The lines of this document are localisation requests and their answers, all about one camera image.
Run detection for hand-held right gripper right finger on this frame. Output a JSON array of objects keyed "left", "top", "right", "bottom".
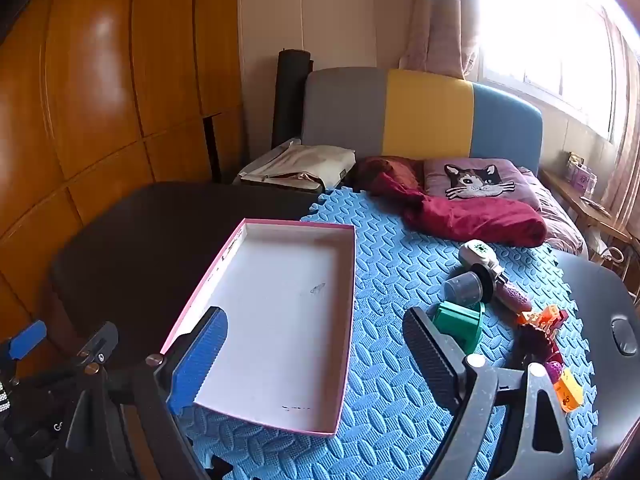
[{"left": 402, "top": 306, "right": 578, "bottom": 480}]

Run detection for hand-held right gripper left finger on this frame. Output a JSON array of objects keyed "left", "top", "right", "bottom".
[{"left": 65, "top": 306, "right": 228, "bottom": 480}]

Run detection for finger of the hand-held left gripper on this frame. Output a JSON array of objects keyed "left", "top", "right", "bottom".
[
  {"left": 75, "top": 321, "right": 120, "bottom": 362},
  {"left": 0, "top": 321, "right": 48, "bottom": 376}
]

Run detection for green plastic toy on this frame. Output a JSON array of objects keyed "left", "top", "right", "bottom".
[{"left": 432, "top": 301, "right": 486, "bottom": 354}]

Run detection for grey plastic cup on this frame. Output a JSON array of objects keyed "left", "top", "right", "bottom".
[{"left": 442, "top": 264, "right": 497, "bottom": 307}]

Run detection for pink cardboard box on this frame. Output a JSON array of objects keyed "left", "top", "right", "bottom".
[{"left": 160, "top": 218, "right": 357, "bottom": 440}]

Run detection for purple perforated egg toy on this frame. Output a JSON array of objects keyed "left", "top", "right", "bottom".
[{"left": 492, "top": 280, "right": 532, "bottom": 313}]

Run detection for maroon mushroom shaped toy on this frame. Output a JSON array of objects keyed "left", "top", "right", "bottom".
[{"left": 515, "top": 324, "right": 562, "bottom": 363}]

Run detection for white toy with green label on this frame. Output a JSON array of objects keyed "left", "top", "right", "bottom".
[{"left": 459, "top": 240, "right": 506, "bottom": 286}]

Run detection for orange linked cube blocks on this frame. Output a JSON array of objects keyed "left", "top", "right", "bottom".
[{"left": 517, "top": 305, "right": 561, "bottom": 330}]

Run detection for yellow orange toy block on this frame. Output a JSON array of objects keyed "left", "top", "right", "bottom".
[{"left": 554, "top": 369, "right": 585, "bottom": 413}]

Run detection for blue foam puzzle mat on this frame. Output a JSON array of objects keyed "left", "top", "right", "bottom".
[{"left": 177, "top": 187, "right": 598, "bottom": 480}]

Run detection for dark red blanket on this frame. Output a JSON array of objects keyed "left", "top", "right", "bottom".
[{"left": 370, "top": 170, "right": 548, "bottom": 248}]

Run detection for cat print purple pillow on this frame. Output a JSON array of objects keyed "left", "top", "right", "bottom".
[{"left": 424, "top": 157, "right": 543, "bottom": 211}]

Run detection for pink bed sheet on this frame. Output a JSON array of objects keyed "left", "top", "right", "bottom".
[{"left": 520, "top": 165, "right": 588, "bottom": 256}]

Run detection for rust red pillow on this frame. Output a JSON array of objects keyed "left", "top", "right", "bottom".
[{"left": 357, "top": 156, "right": 426, "bottom": 186}]

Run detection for black oval desk grommet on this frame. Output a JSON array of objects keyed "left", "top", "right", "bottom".
[{"left": 611, "top": 317, "right": 640, "bottom": 357}]

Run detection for wooden side shelf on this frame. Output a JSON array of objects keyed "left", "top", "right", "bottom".
[{"left": 540, "top": 167, "right": 633, "bottom": 246}]

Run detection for beige canvas bag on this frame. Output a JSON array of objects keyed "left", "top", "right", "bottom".
[{"left": 235, "top": 141, "right": 357, "bottom": 195}]

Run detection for wooden wardrobe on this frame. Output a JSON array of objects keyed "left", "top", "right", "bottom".
[{"left": 0, "top": 0, "right": 248, "bottom": 376}]

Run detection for purple storage box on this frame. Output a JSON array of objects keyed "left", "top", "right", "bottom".
[{"left": 567, "top": 152, "right": 598, "bottom": 193}]

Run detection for grey yellow blue headboard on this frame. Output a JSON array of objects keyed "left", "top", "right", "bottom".
[{"left": 300, "top": 67, "right": 544, "bottom": 178}]

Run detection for black rolled mat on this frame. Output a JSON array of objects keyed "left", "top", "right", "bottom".
[{"left": 271, "top": 49, "right": 315, "bottom": 148}]

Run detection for pink patterned curtain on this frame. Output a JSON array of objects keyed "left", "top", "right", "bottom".
[{"left": 400, "top": 0, "right": 481, "bottom": 81}]

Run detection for window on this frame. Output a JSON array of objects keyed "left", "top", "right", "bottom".
[{"left": 475, "top": 0, "right": 631, "bottom": 141}]

